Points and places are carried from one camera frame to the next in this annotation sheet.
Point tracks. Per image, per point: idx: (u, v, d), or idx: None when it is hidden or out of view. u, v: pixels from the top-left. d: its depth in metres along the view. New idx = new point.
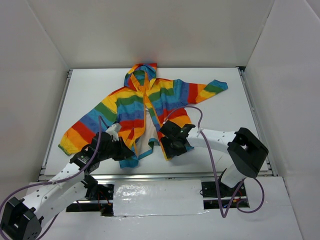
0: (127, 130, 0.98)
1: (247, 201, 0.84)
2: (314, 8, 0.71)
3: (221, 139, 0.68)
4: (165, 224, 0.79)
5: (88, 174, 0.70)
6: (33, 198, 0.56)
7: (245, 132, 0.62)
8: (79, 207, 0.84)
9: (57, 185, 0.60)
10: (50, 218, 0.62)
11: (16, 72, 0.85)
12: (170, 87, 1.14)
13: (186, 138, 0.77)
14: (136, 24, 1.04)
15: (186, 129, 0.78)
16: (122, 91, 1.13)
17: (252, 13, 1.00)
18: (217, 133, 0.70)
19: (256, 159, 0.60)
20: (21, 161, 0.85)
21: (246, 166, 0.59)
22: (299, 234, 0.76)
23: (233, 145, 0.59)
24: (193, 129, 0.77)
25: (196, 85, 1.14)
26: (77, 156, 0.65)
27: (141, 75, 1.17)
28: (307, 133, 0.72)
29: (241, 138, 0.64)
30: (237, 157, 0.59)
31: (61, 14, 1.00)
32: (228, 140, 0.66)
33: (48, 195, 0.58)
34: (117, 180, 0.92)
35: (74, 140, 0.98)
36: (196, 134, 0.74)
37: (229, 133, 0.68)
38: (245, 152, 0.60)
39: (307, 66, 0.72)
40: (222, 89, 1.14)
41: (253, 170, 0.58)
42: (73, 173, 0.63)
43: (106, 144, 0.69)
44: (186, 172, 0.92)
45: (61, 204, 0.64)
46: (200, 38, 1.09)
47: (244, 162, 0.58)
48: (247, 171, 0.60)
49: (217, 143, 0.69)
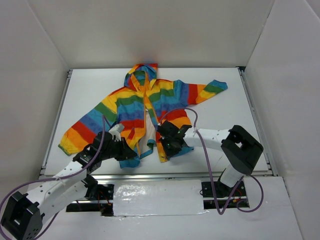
0: (127, 130, 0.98)
1: (247, 201, 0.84)
2: (315, 8, 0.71)
3: (216, 137, 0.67)
4: (165, 224, 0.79)
5: (90, 173, 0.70)
6: (37, 193, 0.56)
7: (239, 129, 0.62)
8: (79, 207, 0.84)
9: (61, 182, 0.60)
10: (50, 215, 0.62)
11: (17, 71, 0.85)
12: (170, 88, 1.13)
13: (183, 138, 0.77)
14: (137, 25, 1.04)
15: (182, 129, 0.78)
16: (122, 91, 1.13)
17: (253, 12, 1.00)
18: (212, 131, 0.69)
19: (251, 156, 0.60)
20: (21, 161, 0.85)
21: (241, 163, 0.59)
22: (299, 234, 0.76)
23: (226, 142, 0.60)
24: (189, 129, 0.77)
25: (196, 86, 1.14)
26: (80, 156, 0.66)
27: (141, 75, 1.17)
28: (307, 132, 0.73)
29: (235, 136, 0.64)
30: (231, 154, 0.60)
31: (62, 14, 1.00)
32: (221, 138, 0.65)
33: (51, 191, 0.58)
34: (117, 180, 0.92)
35: (74, 140, 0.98)
36: (192, 134, 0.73)
37: (223, 131, 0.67)
38: (240, 149, 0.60)
39: (307, 66, 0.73)
40: (222, 89, 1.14)
41: (247, 167, 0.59)
42: (76, 171, 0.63)
43: (107, 144, 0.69)
44: (187, 172, 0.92)
45: (62, 202, 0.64)
46: (200, 38, 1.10)
47: (238, 159, 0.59)
48: (242, 167, 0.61)
49: (212, 141, 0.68)
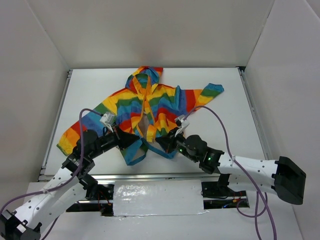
0: (128, 128, 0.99)
1: (247, 201, 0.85)
2: (314, 8, 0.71)
3: (262, 169, 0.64)
4: (165, 224, 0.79)
5: (84, 175, 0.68)
6: (26, 209, 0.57)
7: (286, 161, 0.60)
8: (79, 207, 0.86)
9: (49, 194, 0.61)
10: (50, 221, 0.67)
11: (16, 71, 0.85)
12: (172, 95, 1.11)
13: (217, 168, 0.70)
14: (136, 25, 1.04)
15: (214, 156, 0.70)
16: (123, 92, 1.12)
17: (253, 12, 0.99)
18: (255, 162, 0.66)
19: (300, 187, 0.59)
20: (21, 161, 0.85)
21: (293, 197, 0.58)
22: (298, 234, 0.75)
23: (279, 179, 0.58)
24: (222, 156, 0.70)
25: (192, 91, 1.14)
26: (69, 160, 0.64)
27: (144, 78, 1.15)
28: (307, 132, 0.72)
29: (282, 167, 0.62)
30: (286, 190, 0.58)
31: (61, 14, 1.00)
32: (271, 172, 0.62)
33: (40, 206, 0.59)
34: (119, 180, 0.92)
35: (72, 140, 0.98)
36: (230, 164, 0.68)
37: (269, 162, 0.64)
38: (291, 183, 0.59)
39: (308, 66, 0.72)
40: (219, 92, 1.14)
41: (299, 199, 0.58)
42: (65, 179, 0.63)
43: (94, 143, 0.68)
44: (186, 171, 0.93)
45: (59, 208, 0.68)
46: (200, 38, 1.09)
47: (291, 194, 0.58)
48: (291, 199, 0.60)
49: (257, 174, 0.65)
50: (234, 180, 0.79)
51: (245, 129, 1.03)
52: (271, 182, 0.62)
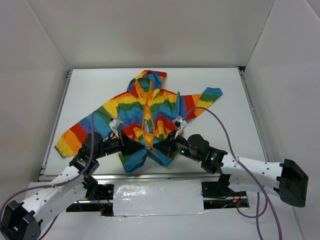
0: (130, 133, 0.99)
1: (247, 201, 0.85)
2: (315, 8, 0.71)
3: (266, 172, 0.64)
4: (165, 224, 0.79)
5: (88, 176, 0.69)
6: (33, 201, 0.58)
7: (291, 164, 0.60)
8: (79, 207, 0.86)
9: (57, 189, 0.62)
10: (50, 219, 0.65)
11: (16, 71, 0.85)
12: (173, 101, 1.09)
13: (220, 168, 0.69)
14: (137, 25, 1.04)
15: (216, 156, 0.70)
16: (124, 96, 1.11)
17: (253, 12, 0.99)
18: (260, 164, 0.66)
19: (304, 190, 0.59)
20: (21, 161, 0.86)
21: (297, 200, 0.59)
22: (298, 235, 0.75)
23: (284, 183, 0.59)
24: (225, 156, 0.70)
25: (191, 96, 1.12)
26: (76, 160, 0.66)
27: (147, 83, 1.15)
28: (307, 133, 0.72)
29: (287, 169, 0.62)
30: (290, 194, 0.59)
31: (61, 14, 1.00)
32: (276, 174, 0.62)
33: (48, 198, 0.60)
34: (118, 180, 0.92)
35: (71, 143, 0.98)
36: (233, 165, 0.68)
37: (274, 165, 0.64)
38: (297, 187, 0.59)
39: (307, 66, 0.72)
40: (217, 95, 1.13)
41: (303, 203, 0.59)
42: (73, 176, 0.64)
43: (99, 145, 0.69)
44: (185, 172, 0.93)
45: (61, 206, 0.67)
46: (200, 38, 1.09)
47: (296, 198, 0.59)
48: (295, 202, 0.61)
49: (261, 176, 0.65)
50: (234, 181, 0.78)
51: (245, 129, 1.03)
52: (275, 184, 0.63)
